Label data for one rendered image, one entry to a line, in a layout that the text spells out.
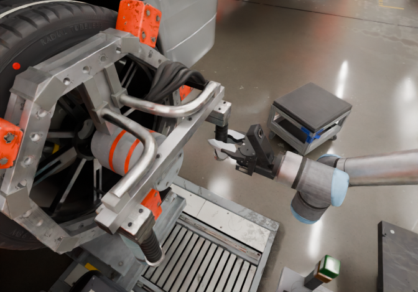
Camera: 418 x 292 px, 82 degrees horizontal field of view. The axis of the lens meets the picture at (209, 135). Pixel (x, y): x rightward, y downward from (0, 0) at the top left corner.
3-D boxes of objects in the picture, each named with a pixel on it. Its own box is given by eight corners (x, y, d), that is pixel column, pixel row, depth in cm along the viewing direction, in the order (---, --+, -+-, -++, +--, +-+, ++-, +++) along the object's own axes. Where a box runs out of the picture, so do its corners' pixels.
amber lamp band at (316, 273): (315, 263, 71) (320, 259, 68) (329, 270, 70) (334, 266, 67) (312, 277, 69) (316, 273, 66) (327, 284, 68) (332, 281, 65)
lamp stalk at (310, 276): (304, 276, 80) (326, 255, 65) (315, 281, 79) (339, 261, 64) (302, 286, 78) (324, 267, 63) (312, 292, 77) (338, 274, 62)
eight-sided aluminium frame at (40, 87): (173, 141, 104) (152, 4, 65) (186, 147, 102) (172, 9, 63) (69, 263, 71) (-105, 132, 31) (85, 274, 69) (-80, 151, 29)
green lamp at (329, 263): (321, 258, 68) (326, 253, 65) (336, 265, 66) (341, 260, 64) (318, 272, 65) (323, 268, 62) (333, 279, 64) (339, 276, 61)
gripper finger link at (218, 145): (204, 157, 73) (234, 165, 71) (204, 144, 68) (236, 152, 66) (208, 150, 75) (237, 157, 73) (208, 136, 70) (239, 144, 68)
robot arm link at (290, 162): (297, 174, 59) (305, 148, 65) (277, 167, 61) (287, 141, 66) (288, 193, 65) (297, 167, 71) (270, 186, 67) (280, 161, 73)
